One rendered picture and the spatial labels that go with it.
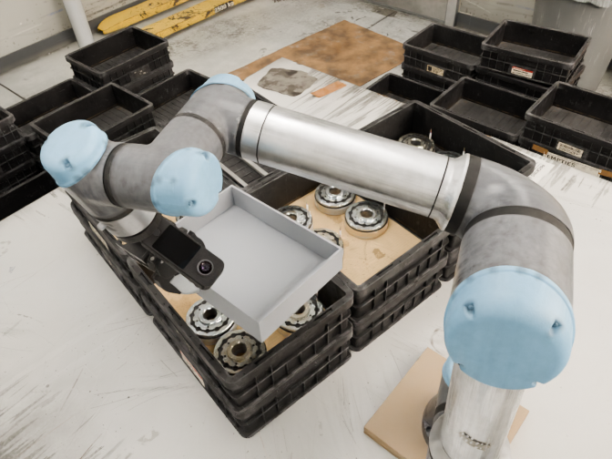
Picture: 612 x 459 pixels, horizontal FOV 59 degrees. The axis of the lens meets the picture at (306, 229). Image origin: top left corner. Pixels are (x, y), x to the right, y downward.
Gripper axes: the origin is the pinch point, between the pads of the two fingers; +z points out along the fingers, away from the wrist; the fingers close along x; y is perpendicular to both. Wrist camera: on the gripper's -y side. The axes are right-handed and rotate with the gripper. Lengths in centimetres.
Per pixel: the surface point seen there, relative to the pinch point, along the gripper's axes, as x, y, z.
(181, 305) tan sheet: 1.9, 18.4, 26.0
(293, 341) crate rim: -3.0, -11.6, 17.4
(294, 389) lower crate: 2.5, -11.0, 33.1
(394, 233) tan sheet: -41, -8, 39
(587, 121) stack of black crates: -153, -23, 109
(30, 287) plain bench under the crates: 18, 65, 35
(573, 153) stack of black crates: -129, -26, 100
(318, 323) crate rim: -8.4, -12.9, 18.9
